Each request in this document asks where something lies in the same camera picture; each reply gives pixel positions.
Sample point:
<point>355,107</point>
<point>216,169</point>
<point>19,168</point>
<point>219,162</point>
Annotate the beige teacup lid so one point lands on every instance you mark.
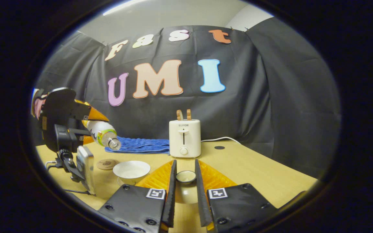
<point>186,191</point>

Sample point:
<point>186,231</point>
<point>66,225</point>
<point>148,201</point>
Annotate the plastic water bottle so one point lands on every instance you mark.
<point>104,132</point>

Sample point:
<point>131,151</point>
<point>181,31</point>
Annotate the round brown coaster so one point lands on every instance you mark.
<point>107,164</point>

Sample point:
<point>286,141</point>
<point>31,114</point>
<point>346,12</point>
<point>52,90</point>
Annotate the black table grommet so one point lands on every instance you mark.
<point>219,148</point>

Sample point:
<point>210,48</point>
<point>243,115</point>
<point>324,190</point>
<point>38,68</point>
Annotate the folded blue towel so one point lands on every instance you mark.
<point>141,145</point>

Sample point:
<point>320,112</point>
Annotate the black backdrop cloth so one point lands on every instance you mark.
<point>270,97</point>

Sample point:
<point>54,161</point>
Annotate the white toaster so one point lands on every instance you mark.
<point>193,139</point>

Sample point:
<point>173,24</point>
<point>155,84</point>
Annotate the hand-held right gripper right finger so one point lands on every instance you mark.
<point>202,204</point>

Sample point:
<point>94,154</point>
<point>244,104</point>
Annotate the beige ceramic teacup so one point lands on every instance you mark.
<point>131,170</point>

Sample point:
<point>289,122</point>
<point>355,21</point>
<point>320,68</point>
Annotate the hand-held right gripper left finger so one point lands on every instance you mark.
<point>172,200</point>

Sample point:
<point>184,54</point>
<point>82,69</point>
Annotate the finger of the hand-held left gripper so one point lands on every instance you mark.
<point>97,115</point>
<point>87,139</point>

